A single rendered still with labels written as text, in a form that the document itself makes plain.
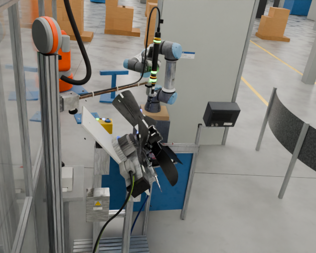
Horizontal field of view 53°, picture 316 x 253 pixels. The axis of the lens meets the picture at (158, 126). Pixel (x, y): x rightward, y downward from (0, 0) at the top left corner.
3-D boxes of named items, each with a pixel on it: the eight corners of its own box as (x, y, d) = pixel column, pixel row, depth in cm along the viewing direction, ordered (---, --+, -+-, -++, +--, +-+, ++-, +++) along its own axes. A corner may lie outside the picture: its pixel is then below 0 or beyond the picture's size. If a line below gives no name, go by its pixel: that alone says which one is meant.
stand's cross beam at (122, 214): (99, 218, 229) (100, 214, 227) (99, 214, 233) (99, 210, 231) (125, 217, 233) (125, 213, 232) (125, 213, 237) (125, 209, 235)
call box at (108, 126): (91, 135, 249) (92, 123, 244) (91, 129, 258) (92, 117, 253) (112, 135, 252) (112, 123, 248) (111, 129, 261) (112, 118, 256)
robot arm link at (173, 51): (163, 98, 288) (167, 38, 259) (177, 102, 282) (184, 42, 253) (156, 103, 279) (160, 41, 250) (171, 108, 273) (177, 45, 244)
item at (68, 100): (61, 113, 158) (60, 97, 155) (54, 108, 163) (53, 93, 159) (79, 108, 165) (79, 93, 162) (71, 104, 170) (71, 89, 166)
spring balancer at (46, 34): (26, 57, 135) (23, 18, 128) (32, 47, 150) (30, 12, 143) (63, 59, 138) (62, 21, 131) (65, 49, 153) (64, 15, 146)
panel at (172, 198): (97, 213, 293) (99, 152, 263) (97, 213, 293) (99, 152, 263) (182, 209, 310) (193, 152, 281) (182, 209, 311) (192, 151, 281)
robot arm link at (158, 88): (151, 96, 292) (152, 82, 286) (164, 100, 287) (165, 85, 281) (144, 99, 283) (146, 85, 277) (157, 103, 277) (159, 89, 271)
